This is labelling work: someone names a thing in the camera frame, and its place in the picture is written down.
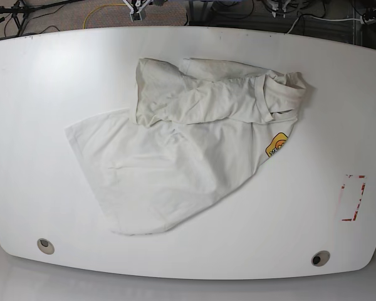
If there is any white gripper at top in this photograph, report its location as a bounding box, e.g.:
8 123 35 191
123 0 151 21
264 0 293 16

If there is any white T-shirt yellow logo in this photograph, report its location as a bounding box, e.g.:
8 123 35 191
65 58 306 236

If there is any white power strip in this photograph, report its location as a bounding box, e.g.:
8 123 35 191
360 8 376 24

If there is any black tripod stand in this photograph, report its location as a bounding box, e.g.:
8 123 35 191
0 0 79 41

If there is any red tape rectangle marking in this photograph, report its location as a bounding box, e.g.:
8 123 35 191
337 174 367 222

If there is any white cable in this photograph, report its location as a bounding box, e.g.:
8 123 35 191
286 14 364 34

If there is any yellow floor cable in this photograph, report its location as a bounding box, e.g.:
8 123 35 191
83 1 128 29

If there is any left table cable grommet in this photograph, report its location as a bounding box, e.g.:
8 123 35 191
37 238 55 255

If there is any table cable grommet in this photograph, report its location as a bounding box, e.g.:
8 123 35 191
37 238 55 255
311 250 330 267

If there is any right table cable grommet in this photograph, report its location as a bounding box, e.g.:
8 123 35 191
311 250 330 267

